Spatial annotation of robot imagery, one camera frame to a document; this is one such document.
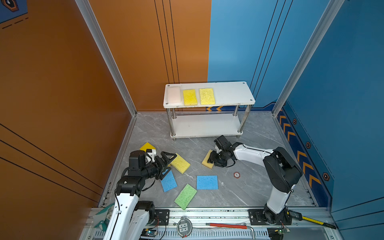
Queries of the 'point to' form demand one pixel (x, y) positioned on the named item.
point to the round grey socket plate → (184, 227)
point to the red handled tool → (232, 226)
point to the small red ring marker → (237, 175)
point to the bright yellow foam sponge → (147, 146)
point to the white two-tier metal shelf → (207, 109)
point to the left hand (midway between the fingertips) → (174, 160)
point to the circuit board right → (281, 231)
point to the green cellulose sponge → (185, 196)
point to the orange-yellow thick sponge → (204, 161)
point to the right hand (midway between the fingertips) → (208, 163)
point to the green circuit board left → (151, 232)
